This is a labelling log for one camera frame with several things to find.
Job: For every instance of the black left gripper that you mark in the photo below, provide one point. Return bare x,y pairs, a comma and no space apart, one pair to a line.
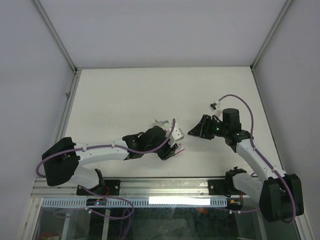
167,148

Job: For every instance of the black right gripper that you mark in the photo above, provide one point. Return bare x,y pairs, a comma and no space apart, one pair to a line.
201,130

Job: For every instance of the red white staple box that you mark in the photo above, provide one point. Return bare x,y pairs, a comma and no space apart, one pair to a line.
179,148

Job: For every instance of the white stapler magazine part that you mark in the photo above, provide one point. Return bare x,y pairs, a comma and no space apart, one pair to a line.
162,122

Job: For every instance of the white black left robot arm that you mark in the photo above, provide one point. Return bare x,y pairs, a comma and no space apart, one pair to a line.
66,160

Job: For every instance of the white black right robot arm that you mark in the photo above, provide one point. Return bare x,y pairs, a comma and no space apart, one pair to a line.
277,193

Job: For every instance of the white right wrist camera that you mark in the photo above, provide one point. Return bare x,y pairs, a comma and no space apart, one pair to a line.
215,105

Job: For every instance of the aluminium mounting rail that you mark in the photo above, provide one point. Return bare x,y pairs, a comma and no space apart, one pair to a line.
133,188

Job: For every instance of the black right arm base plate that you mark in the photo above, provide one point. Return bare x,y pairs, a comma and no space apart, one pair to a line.
216,187

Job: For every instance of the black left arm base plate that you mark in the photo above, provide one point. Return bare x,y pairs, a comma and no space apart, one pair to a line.
107,187

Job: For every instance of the white slotted cable duct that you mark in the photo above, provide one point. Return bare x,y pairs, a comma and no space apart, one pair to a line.
144,202

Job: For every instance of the right aluminium frame post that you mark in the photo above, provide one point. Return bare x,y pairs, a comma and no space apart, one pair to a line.
271,33

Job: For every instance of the aluminium frame post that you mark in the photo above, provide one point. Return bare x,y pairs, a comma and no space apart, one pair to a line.
271,33
54,34

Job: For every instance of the left aluminium frame post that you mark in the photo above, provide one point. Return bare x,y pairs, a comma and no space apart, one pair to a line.
54,34

